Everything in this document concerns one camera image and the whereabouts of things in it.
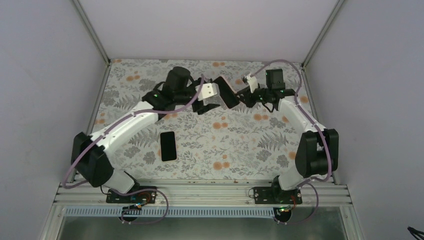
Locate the black smartphone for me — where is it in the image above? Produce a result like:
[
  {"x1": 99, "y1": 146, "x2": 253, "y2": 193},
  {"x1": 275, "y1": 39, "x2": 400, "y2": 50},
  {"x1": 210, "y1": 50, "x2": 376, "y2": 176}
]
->
[{"x1": 159, "y1": 131, "x2": 178, "y2": 162}]

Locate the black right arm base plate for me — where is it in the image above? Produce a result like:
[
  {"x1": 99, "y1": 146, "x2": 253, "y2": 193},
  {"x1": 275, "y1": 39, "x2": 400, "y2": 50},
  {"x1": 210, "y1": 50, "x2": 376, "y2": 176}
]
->
[{"x1": 252, "y1": 186, "x2": 303, "y2": 205}]

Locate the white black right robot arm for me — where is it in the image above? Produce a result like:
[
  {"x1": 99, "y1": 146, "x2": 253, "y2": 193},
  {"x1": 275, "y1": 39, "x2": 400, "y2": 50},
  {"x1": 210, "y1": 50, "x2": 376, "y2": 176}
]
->
[{"x1": 236, "y1": 69, "x2": 339, "y2": 204}]

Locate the slotted grey cable duct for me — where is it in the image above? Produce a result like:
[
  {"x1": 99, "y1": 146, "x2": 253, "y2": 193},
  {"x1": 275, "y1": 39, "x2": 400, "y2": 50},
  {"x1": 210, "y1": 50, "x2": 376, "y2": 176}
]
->
[{"x1": 64, "y1": 206, "x2": 275, "y2": 219}]

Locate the floral patterned table mat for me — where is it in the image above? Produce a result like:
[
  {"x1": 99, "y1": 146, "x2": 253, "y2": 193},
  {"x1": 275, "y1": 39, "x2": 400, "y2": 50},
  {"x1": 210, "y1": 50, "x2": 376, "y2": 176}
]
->
[{"x1": 93, "y1": 59, "x2": 300, "y2": 181}]

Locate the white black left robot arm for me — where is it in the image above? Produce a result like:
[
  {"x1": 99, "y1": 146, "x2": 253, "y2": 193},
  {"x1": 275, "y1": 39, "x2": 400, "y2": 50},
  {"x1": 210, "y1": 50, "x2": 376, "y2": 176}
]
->
[{"x1": 68, "y1": 66, "x2": 219, "y2": 203}]

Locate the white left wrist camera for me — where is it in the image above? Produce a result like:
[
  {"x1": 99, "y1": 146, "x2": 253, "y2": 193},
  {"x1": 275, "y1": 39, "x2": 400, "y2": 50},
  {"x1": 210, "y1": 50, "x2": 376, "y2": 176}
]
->
[{"x1": 196, "y1": 82, "x2": 220, "y2": 101}]

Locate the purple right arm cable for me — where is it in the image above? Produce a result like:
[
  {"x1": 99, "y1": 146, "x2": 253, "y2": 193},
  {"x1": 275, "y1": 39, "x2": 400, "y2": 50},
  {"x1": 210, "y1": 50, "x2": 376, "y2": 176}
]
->
[{"x1": 243, "y1": 59, "x2": 333, "y2": 225}]

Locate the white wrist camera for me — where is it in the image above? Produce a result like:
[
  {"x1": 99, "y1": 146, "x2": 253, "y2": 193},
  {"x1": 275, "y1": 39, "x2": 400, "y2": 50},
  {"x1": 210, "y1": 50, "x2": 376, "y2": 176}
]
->
[
  {"x1": 196, "y1": 82, "x2": 220, "y2": 101},
  {"x1": 243, "y1": 74, "x2": 260, "y2": 94}
]

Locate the aluminium front rail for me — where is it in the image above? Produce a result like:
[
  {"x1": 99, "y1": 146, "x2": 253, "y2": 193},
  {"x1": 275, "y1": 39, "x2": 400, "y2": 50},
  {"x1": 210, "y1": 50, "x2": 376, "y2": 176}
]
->
[{"x1": 53, "y1": 179, "x2": 353, "y2": 207}]

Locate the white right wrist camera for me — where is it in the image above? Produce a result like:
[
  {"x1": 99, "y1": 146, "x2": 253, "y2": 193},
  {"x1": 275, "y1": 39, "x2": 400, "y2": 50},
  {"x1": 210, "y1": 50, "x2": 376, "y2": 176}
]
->
[{"x1": 243, "y1": 74, "x2": 260, "y2": 94}]

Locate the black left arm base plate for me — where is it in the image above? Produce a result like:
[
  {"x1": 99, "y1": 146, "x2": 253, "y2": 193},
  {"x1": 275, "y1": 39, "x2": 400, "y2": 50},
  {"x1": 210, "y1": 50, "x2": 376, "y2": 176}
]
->
[{"x1": 105, "y1": 186, "x2": 157, "y2": 205}]

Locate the pink phone case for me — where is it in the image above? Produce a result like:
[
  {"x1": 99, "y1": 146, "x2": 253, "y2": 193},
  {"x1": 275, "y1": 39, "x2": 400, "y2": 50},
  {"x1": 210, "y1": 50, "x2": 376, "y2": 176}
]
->
[{"x1": 212, "y1": 76, "x2": 240, "y2": 109}]

